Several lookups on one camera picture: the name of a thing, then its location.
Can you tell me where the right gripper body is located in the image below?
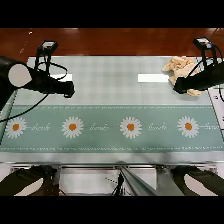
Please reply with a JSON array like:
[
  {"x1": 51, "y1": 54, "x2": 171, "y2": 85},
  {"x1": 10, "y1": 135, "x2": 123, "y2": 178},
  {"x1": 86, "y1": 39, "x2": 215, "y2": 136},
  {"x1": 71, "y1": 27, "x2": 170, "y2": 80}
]
[{"x1": 172, "y1": 73, "x2": 205, "y2": 95}]

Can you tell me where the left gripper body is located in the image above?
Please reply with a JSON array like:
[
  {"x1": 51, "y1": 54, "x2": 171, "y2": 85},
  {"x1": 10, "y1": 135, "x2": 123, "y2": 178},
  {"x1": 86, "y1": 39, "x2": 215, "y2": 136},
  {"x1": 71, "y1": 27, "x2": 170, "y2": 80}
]
[{"x1": 41, "y1": 78, "x2": 76, "y2": 99}]

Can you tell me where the cream shirt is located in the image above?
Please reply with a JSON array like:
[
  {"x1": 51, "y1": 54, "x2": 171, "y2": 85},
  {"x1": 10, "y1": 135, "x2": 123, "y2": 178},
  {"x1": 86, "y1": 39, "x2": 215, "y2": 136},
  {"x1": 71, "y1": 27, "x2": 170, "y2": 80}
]
[{"x1": 162, "y1": 56, "x2": 205, "y2": 97}]

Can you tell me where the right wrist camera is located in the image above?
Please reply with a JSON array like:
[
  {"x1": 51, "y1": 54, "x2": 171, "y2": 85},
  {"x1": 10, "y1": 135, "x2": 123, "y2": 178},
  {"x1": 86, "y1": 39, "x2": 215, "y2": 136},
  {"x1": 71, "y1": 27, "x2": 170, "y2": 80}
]
[{"x1": 192, "y1": 36, "x2": 215, "y2": 68}]

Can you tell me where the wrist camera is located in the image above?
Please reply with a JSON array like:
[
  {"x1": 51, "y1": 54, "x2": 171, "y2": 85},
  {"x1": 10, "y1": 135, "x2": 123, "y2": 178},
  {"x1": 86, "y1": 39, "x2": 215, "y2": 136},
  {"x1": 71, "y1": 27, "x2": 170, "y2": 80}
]
[
  {"x1": 192, "y1": 36, "x2": 215, "y2": 68},
  {"x1": 35, "y1": 40, "x2": 59, "y2": 73}
]

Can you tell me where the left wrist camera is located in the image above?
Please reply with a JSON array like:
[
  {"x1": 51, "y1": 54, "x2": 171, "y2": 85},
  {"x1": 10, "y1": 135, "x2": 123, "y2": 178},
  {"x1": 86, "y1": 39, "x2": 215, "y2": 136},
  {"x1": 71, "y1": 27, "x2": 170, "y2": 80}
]
[{"x1": 35, "y1": 40, "x2": 59, "y2": 73}]

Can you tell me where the silver frame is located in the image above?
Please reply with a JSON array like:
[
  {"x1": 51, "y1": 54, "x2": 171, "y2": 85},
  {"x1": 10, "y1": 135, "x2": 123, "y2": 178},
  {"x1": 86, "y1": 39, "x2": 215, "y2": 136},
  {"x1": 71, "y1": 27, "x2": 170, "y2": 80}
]
[{"x1": 0, "y1": 85, "x2": 224, "y2": 197}]

